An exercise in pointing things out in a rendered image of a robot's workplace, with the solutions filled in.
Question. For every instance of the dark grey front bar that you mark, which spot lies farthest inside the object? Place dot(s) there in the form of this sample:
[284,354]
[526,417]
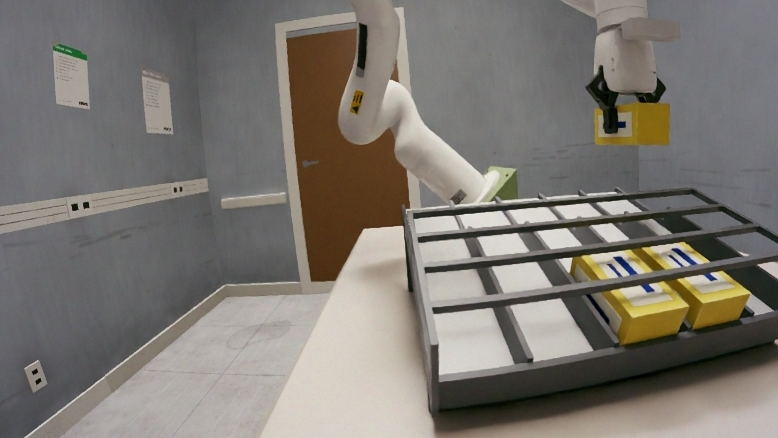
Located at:
[578,370]

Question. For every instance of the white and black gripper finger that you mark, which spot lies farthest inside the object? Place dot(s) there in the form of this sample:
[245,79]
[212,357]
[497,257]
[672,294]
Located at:
[652,97]
[610,115]

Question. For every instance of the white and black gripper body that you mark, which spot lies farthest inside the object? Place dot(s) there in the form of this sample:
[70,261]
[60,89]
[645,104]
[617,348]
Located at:
[628,65]

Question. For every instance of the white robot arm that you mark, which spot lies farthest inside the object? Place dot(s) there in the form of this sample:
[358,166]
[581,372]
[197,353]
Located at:
[361,119]

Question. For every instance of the yellow butter carton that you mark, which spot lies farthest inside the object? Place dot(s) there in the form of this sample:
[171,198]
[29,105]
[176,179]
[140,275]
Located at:
[633,314]
[712,298]
[638,124]

